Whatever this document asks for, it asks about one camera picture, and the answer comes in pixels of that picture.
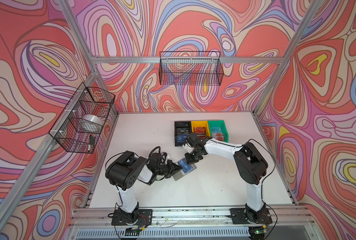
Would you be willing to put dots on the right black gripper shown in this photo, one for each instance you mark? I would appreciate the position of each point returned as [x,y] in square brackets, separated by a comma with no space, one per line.
[190,160]

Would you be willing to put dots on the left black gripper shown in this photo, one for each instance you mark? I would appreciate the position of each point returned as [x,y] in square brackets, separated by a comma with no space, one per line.
[170,167]

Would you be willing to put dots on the blue credit card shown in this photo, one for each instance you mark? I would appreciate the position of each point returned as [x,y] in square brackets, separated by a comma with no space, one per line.
[186,168]

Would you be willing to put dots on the grey leather card holder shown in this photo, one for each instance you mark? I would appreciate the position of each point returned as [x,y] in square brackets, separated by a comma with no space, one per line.
[177,176]

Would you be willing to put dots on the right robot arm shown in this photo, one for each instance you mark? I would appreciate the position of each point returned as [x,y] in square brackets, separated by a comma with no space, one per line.
[251,165]

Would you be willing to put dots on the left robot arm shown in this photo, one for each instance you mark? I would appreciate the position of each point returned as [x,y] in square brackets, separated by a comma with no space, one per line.
[129,168]

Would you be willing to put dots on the red cards in yellow bin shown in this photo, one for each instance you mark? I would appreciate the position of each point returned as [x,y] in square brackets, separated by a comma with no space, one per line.
[200,131]

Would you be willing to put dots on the yellow plastic bin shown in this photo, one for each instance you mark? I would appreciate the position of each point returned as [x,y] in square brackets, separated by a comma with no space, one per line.
[201,124]

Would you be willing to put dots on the black plastic bin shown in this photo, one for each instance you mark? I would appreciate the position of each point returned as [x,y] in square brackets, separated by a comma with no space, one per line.
[182,130]

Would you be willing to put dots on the green plastic bin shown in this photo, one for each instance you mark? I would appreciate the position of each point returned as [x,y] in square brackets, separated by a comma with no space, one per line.
[218,130]

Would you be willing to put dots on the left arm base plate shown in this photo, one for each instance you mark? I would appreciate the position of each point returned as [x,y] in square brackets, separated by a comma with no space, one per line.
[142,217]

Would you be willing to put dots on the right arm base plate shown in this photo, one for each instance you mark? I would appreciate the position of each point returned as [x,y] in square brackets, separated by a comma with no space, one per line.
[241,216]

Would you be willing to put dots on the back black wire basket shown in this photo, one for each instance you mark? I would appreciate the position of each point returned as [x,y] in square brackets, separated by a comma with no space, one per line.
[191,68]

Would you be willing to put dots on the black wire basket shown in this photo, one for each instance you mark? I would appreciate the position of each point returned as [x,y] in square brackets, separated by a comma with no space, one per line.
[83,120]
[191,68]

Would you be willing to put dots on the left black wire basket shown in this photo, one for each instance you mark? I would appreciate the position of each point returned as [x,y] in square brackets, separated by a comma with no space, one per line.
[83,120]

